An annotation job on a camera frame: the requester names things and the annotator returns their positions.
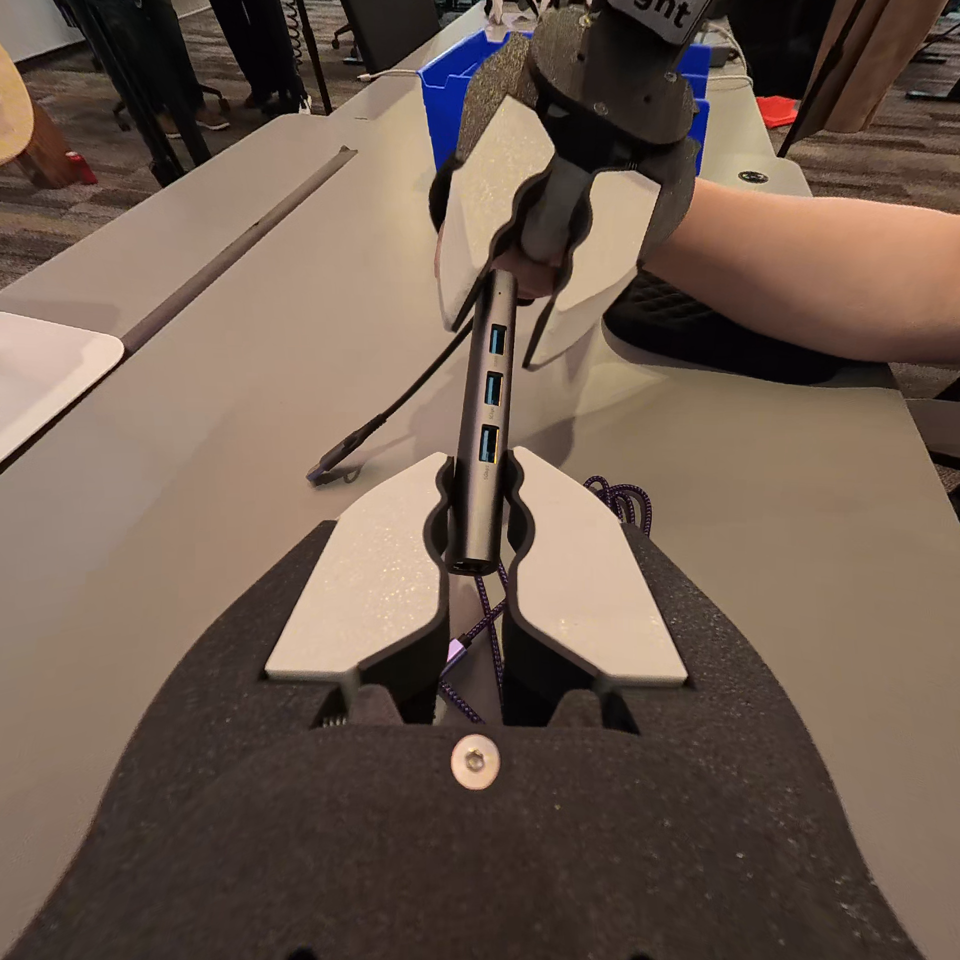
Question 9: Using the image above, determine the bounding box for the tan board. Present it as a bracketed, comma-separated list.
[780, 0, 933, 160]

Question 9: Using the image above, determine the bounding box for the wooden pillar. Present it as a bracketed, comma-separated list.
[15, 101, 80, 190]

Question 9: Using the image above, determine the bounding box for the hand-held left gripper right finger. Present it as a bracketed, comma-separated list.
[500, 445, 691, 689]

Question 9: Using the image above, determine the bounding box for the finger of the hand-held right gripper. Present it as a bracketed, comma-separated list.
[521, 168, 669, 372]
[433, 93, 561, 336]

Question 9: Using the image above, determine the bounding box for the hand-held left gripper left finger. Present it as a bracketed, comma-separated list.
[263, 450, 457, 687]

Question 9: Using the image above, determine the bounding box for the black mesh elbow pad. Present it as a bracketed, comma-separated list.
[602, 268, 895, 386]

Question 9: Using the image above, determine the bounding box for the blue plastic bin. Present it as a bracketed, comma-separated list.
[417, 30, 715, 179]

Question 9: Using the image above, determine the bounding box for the person's right hand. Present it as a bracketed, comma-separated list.
[491, 247, 569, 303]

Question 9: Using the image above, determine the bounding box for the purple braided usb cable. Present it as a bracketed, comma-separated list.
[435, 472, 656, 726]

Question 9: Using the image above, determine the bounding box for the black office chair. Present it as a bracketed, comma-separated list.
[341, 0, 444, 76]

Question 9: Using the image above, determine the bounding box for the grey usb hub with cable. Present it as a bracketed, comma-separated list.
[305, 268, 524, 579]

